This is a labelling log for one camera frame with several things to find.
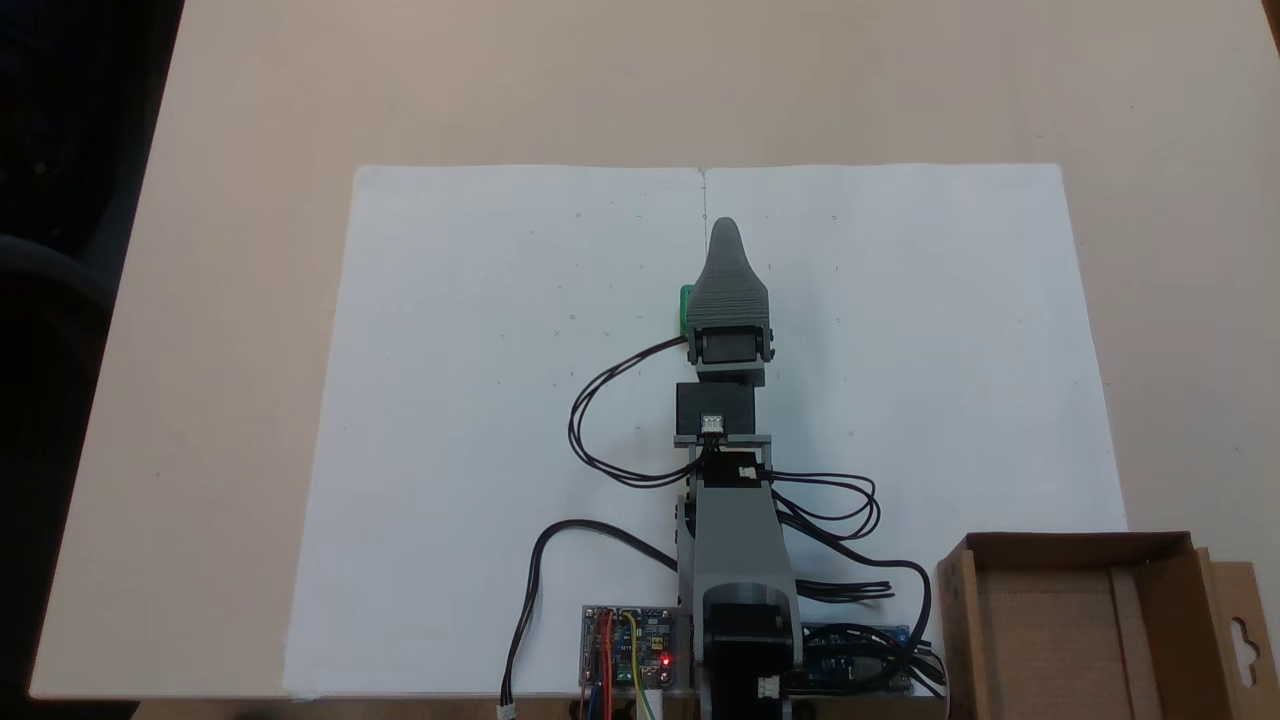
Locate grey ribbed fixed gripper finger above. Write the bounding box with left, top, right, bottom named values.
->
left=689, top=217, right=772, bottom=328

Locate white paper sheet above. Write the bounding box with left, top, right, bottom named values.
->
left=700, top=163, right=1129, bottom=693
left=283, top=165, right=709, bottom=699

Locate blue circuit board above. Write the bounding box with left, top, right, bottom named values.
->
left=800, top=622, right=917, bottom=697

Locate brown cardboard box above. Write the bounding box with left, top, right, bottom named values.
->
left=935, top=530, right=1280, bottom=720

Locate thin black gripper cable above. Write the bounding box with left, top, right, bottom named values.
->
left=567, top=337, right=703, bottom=490

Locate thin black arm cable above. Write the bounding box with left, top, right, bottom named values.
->
left=768, top=468, right=883, bottom=543

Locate black cable with white connector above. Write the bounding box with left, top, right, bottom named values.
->
left=498, top=518, right=683, bottom=718

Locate circuit board with coloured wires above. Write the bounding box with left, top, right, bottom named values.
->
left=581, top=604, right=680, bottom=694

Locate yellow wire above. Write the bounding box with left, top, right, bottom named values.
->
left=620, top=612, right=663, bottom=720

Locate red wire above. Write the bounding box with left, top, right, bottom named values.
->
left=594, top=612, right=615, bottom=720

